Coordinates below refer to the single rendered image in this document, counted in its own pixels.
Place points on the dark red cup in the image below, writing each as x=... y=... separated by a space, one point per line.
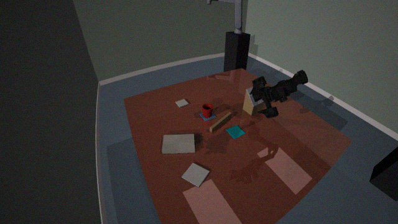
x=207 y=110

